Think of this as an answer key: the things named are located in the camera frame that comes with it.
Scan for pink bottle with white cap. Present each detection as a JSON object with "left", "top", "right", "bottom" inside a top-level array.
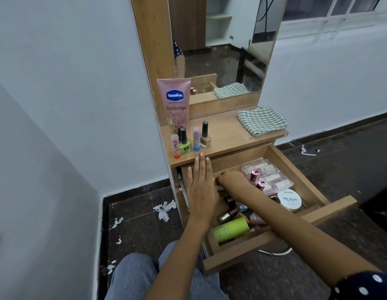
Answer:
[{"left": 249, "top": 212, "right": 268, "bottom": 227}]

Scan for person's right hand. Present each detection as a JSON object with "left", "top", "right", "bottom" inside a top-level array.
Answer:
[{"left": 215, "top": 170, "right": 255, "bottom": 200}]

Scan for green cylindrical stick container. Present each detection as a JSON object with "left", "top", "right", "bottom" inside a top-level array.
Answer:
[{"left": 213, "top": 217, "right": 251, "bottom": 245}]

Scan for navy dotted sleeve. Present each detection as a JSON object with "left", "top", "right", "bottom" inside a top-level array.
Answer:
[{"left": 329, "top": 271, "right": 387, "bottom": 300}]

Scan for person's grey jeans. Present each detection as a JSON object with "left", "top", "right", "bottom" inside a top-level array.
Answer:
[{"left": 104, "top": 240, "right": 230, "bottom": 300}]

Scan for person's right forearm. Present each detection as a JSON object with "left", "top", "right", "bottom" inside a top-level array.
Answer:
[{"left": 240, "top": 184, "right": 381, "bottom": 288}]

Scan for green checked cloth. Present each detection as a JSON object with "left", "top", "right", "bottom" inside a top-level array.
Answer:
[{"left": 237, "top": 106, "right": 288, "bottom": 137}]

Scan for person's left forearm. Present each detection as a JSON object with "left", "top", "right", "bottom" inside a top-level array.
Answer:
[{"left": 143, "top": 215, "right": 213, "bottom": 300}]

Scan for wooden dressing table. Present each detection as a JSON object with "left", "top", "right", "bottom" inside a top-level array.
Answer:
[{"left": 130, "top": 0, "right": 289, "bottom": 216}]

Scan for wooden drawer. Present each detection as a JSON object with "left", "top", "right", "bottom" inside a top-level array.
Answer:
[{"left": 178, "top": 143, "right": 358, "bottom": 276}]

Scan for person's left hand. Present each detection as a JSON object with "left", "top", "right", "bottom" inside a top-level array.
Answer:
[{"left": 186, "top": 152, "right": 220, "bottom": 228}]

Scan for torn white paper pile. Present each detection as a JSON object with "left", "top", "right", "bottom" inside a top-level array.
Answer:
[{"left": 153, "top": 200, "right": 177, "bottom": 223}]

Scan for white barred window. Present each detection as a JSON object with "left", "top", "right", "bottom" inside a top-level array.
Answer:
[{"left": 279, "top": 0, "right": 387, "bottom": 38}]

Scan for nude nail polish bottle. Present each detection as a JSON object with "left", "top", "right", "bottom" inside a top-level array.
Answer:
[{"left": 218, "top": 207, "right": 239, "bottom": 225}]

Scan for metal drawer rail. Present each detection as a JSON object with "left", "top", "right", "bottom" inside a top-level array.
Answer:
[{"left": 178, "top": 176, "right": 190, "bottom": 211}]

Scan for dressing table mirror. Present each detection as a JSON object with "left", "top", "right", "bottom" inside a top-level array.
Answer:
[{"left": 167, "top": 0, "right": 288, "bottom": 105}]

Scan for clear box of mini bottles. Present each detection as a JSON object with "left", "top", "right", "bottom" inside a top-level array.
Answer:
[{"left": 241, "top": 158, "right": 294, "bottom": 197}]

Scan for pink Vaseline lotion tube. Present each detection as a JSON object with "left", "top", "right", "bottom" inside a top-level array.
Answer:
[{"left": 157, "top": 77, "right": 191, "bottom": 135}]

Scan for white round jar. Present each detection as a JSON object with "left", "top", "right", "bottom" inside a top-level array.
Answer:
[{"left": 277, "top": 190, "right": 303, "bottom": 211}]

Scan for gold nail polish bottle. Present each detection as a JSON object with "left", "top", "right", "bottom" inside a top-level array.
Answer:
[{"left": 200, "top": 121, "right": 211, "bottom": 148}]

